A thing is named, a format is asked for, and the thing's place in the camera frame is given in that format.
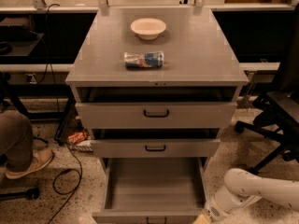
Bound grey bottom drawer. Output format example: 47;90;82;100
93;158;206;224

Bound grey drawer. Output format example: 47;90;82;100
93;158;206;224
91;129;221;158
76;87;236;129

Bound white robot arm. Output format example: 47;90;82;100
192;168;299;224

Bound grey middle drawer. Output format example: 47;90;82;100
91;129;221;158

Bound grey metal drawer cabinet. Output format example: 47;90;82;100
64;6;249;173

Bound grey top drawer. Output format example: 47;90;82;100
76;87;236;129

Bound black office chair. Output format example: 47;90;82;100
235;6;299;175

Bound white packet on floor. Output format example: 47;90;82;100
71;140;93;152

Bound orange snack packet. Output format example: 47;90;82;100
67;132;88;145

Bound black stool base leg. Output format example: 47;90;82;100
0;188;39;201

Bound tan shoe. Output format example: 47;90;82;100
5;149;54;180

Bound crushed blue silver can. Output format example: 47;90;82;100
124;51;164;68

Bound white paper bowl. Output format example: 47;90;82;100
130;18;166;40

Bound person's leg brown trousers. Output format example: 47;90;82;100
0;110;33;172

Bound black floor cable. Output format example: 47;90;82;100
36;3;84;224

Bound black side table frame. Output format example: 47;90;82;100
0;14;76;147

